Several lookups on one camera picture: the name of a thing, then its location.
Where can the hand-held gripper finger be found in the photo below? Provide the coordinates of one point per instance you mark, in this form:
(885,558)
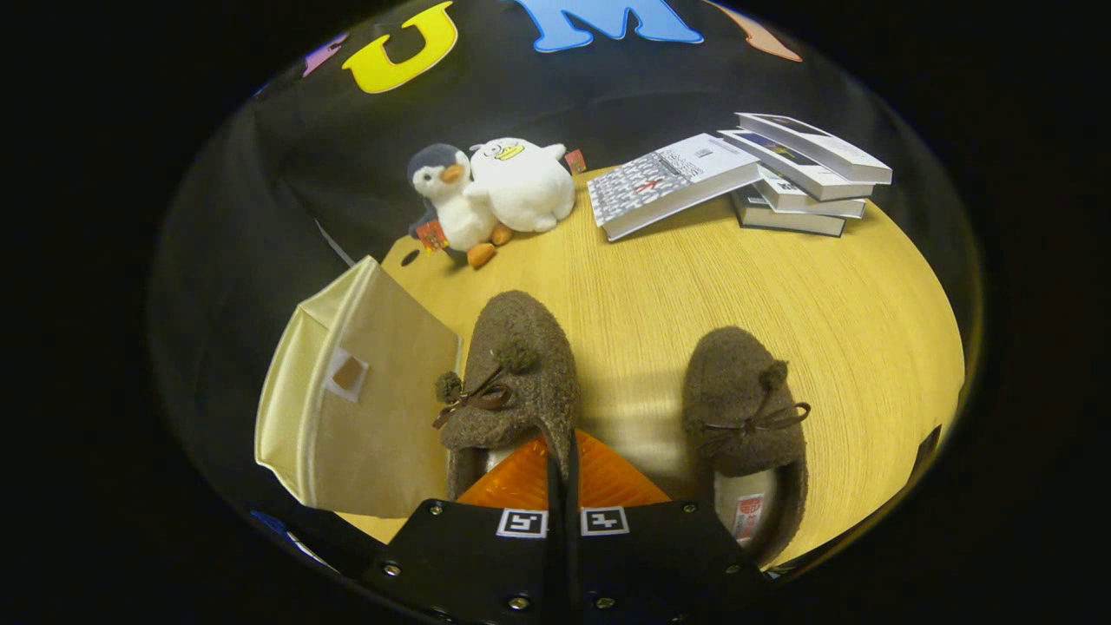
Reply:
(557,521)
(575,521)

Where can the brown fuzzy shoe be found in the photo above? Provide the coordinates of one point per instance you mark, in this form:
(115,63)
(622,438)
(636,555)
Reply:
(525,338)
(733,382)

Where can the beige fabric storage box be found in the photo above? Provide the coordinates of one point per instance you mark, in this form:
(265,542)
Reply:
(391,434)

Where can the grey white penguin plush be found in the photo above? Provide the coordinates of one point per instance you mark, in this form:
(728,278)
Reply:
(456,208)

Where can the white duck plush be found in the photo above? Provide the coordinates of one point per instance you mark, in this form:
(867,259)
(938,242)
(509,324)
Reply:
(525,187)

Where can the patterned cover book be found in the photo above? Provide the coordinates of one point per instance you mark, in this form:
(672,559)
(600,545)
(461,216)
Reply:
(668,182)

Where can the dark grey book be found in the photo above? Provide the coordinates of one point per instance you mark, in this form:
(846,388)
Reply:
(785,221)

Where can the thin white book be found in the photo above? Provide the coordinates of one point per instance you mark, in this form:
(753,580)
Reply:
(811,207)

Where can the white book blue picture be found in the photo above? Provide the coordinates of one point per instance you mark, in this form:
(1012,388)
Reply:
(794,167)

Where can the white book dark picture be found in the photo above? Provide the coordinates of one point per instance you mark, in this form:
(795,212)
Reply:
(825,143)

